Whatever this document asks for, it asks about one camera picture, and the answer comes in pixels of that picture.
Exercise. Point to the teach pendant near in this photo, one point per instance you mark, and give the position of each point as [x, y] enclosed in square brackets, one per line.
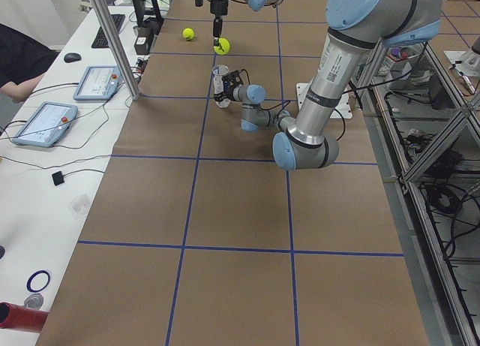
[47, 125]

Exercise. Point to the red cylinder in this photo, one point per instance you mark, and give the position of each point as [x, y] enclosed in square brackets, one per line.
[21, 318]

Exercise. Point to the teach pendant far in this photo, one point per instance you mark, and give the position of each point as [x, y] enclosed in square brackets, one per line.
[98, 83]

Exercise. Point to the small black square device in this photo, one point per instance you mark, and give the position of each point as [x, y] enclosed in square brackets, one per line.
[58, 178]

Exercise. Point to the aluminium frame post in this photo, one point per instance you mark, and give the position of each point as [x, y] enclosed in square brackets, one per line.
[112, 35]

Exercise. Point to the black computer mouse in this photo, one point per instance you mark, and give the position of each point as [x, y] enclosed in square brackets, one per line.
[72, 57]

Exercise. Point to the yellow tennis ball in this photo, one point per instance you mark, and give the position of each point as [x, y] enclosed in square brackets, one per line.
[223, 46]
[188, 34]

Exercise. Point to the teach pendant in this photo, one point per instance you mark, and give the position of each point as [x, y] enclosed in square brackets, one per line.
[98, 83]
[47, 125]

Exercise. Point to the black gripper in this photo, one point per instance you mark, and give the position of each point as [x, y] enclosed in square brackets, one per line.
[217, 7]
[228, 91]

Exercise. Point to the grey metal disc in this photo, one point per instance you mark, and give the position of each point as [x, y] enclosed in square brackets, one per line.
[34, 301]

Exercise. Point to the Wilson tennis ball can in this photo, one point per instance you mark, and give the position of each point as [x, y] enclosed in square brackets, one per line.
[220, 87]

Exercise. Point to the seated person in black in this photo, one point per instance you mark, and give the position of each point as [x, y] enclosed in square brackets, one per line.
[24, 61]

